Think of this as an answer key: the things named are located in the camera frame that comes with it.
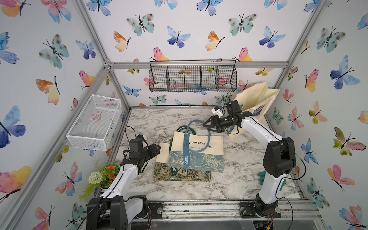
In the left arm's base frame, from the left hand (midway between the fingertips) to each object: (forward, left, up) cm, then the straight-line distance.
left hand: (159, 146), depth 87 cm
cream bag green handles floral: (-13, -3, -7) cm, 15 cm away
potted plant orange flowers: (-20, +24, +5) cm, 31 cm away
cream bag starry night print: (+35, -68, +4) cm, 77 cm away
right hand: (+7, -28, +11) cm, 31 cm away
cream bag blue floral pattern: (-1, -23, -6) cm, 24 cm away
